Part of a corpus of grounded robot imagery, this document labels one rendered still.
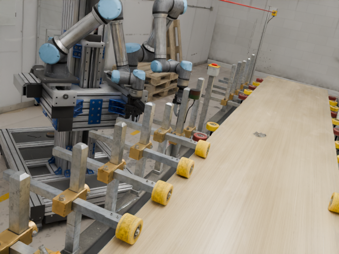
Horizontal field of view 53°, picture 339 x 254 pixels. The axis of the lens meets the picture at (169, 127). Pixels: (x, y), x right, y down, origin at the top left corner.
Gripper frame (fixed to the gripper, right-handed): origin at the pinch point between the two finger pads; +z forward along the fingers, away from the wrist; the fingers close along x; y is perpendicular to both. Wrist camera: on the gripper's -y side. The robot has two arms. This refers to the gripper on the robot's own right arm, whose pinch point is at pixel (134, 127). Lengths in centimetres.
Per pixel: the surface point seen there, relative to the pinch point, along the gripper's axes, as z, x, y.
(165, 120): -19.1, 22.7, -27.7
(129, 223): -15, 102, -51
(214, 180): -8, 45, -63
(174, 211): -8, 78, -57
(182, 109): -19.3, -2.3, -27.8
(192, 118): -7.0, -27.3, -28.0
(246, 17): -60, -783, 92
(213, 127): -7.3, -21.3, -43.7
